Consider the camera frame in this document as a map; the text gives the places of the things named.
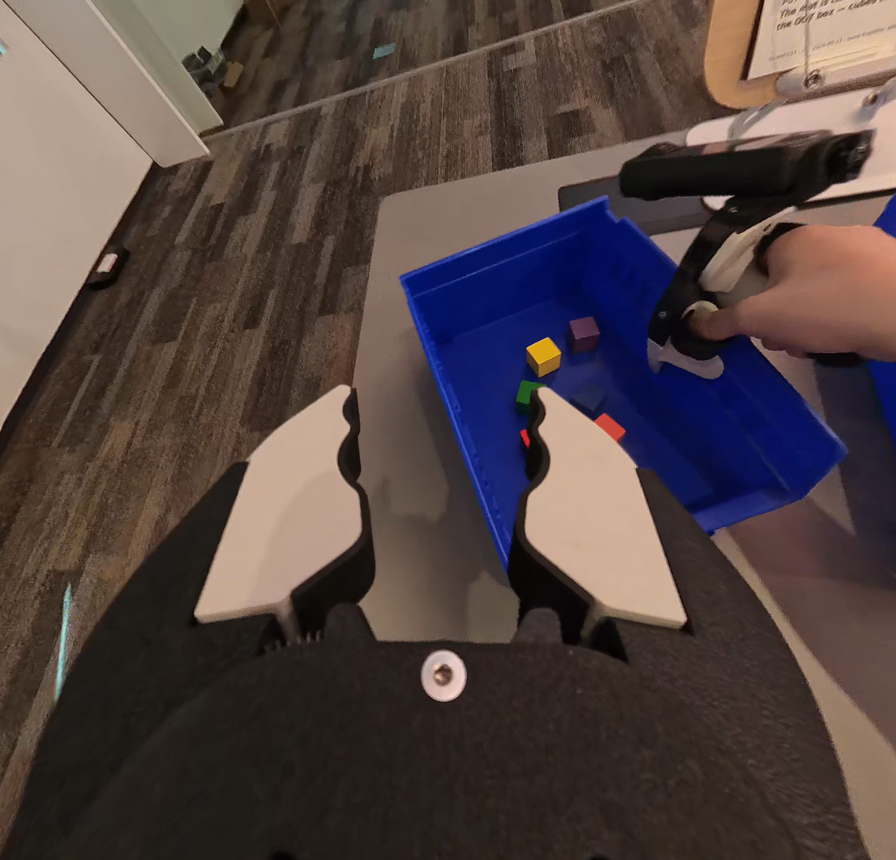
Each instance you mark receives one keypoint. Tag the wooden instruction board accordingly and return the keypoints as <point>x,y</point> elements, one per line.
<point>728,34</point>

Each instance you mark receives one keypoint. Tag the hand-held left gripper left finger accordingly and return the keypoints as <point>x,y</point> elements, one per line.
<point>287,524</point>

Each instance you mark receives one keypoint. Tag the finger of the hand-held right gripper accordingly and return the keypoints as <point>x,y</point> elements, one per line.
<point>700,368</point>

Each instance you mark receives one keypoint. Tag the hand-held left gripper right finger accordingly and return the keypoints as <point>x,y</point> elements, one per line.
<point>602,524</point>

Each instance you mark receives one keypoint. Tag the blue cube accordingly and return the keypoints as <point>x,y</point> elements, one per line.
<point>589,399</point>

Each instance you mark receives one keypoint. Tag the blue plastic bin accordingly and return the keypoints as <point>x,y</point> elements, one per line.
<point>490,293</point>
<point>887,412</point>

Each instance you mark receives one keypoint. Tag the black rectangular table panel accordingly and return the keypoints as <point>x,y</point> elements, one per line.
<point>602,198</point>

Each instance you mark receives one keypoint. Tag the person's right hand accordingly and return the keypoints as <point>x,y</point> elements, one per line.
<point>826,293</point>

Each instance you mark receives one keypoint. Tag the green cube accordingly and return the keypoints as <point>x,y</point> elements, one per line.
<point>526,394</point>

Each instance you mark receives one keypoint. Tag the purple cube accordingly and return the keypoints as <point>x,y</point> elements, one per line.
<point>583,333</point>

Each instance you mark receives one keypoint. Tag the orange cube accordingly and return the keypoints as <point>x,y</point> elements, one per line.
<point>610,427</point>

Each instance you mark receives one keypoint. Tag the yellow cube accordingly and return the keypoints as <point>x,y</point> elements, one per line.
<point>544,356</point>

